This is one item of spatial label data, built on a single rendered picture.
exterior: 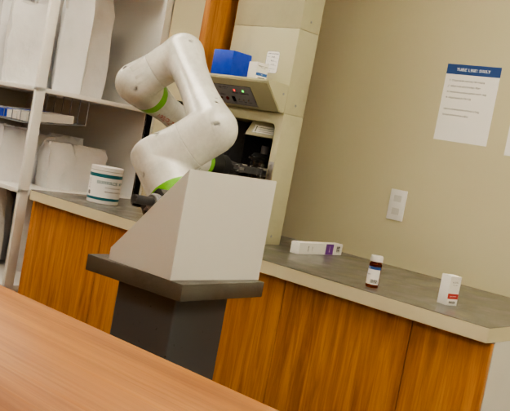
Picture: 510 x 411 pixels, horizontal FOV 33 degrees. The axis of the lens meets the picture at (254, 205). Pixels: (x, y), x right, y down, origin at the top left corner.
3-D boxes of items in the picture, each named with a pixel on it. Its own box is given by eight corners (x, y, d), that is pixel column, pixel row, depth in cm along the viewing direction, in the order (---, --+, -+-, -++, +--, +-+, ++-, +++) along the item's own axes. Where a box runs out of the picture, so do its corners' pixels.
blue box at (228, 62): (228, 77, 316) (232, 54, 316) (248, 80, 310) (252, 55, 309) (210, 72, 309) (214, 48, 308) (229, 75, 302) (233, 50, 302)
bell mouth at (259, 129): (265, 138, 328) (268, 124, 328) (300, 144, 317) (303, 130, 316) (234, 132, 315) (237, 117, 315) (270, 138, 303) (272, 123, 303)
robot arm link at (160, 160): (197, 174, 209) (169, 115, 217) (144, 205, 211) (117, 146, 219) (216, 191, 221) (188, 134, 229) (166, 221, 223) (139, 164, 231)
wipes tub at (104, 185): (104, 201, 354) (110, 165, 353) (124, 206, 346) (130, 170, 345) (79, 198, 345) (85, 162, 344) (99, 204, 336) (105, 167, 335)
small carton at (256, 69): (257, 81, 304) (260, 64, 304) (266, 81, 300) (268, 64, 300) (246, 77, 301) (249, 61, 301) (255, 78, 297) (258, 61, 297)
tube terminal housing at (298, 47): (241, 229, 342) (276, 39, 336) (303, 246, 320) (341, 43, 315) (197, 226, 323) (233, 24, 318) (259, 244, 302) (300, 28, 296)
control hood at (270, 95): (219, 103, 320) (223, 77, 319) (284, 113, 298) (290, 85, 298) (197, 99, 311) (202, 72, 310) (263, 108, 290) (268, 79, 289)
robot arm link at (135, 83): (156, 81, 244) (138, 47, 247) (119, 103, 245) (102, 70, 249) (177, 100, 261) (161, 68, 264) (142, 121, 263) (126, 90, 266)
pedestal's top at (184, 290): (179, 302, 192) (183, 285, 192) (85, 269, 211) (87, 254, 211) (261, 297, 218) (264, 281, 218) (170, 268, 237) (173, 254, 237)
